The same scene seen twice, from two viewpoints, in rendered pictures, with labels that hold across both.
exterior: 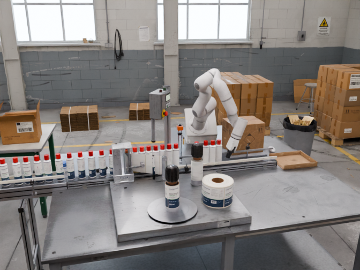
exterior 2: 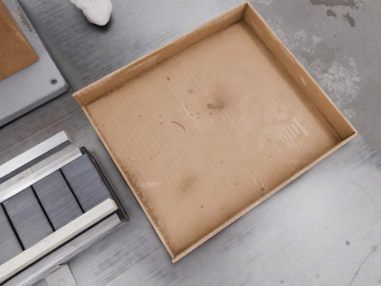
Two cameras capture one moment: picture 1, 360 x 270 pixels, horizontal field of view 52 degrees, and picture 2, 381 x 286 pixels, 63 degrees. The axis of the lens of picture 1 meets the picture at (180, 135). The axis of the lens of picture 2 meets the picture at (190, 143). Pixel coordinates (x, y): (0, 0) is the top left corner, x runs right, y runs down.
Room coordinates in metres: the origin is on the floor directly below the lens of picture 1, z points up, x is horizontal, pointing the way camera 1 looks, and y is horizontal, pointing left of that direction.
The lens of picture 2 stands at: (2.73, -0.85, 1.27)
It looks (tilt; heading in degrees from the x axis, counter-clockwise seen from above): 73 degrees down; 335
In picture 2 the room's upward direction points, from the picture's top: 6 degrees clockwise
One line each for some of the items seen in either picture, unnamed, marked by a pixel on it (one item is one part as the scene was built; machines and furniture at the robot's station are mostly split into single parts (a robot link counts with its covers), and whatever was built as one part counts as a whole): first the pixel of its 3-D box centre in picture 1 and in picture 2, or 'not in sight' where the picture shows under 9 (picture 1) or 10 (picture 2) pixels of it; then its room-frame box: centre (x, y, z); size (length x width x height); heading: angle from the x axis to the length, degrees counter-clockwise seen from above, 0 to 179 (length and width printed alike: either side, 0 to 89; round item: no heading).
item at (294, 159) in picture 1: (292, 159); (213, 119); (2.87, -0.95, 0.85); 0.30 x 0.26 x 0.04; 104
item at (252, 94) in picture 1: (237, 102); not in sight; (6.42, -1.03, 0.45); 1.20 x 0.84 x 0.89; 9
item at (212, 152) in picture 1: (212, 152); not in sight; (2.70, -0.25, 0.98); 0.05 x 0.05 x 0.20
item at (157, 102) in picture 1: (160, 103); not in sight; (2.69, 0.15, 1.38); 0.17 x 0.10 x 0.19; 159
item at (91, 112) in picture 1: (80, 118); not in sight; (6.40, 1.79, 0.16); 0.65 x 0.54 x 0.32; 102
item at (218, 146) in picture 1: (218, 151); not in sight; (2.71, -0.30, 0.98); 0.05 x 0.05 x 0.20
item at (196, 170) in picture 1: (196, 163); not in sight; (2.38, -0.12, 1.03); 0.09 x 0.09 x 0.30
